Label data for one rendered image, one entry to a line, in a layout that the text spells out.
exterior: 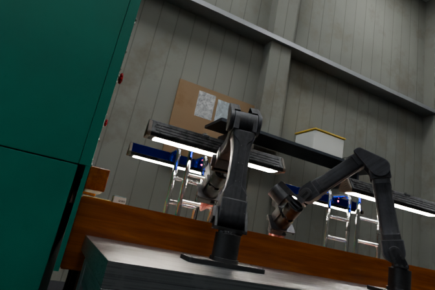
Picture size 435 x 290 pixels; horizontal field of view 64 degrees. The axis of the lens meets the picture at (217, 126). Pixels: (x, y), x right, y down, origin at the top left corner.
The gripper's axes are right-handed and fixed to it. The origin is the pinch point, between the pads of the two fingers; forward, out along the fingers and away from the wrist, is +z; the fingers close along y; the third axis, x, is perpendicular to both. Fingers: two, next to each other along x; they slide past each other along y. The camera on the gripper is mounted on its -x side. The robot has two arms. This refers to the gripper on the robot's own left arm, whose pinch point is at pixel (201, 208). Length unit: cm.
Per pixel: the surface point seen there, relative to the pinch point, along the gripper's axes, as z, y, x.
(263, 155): -15.8, -23.8, -22.9
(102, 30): -51, 51, -10
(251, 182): 129, -121, -176
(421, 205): -15, -116, -20
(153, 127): -15.6, 25.2, -21.1
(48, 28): -48, 64, -6
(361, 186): -16, -78, -21
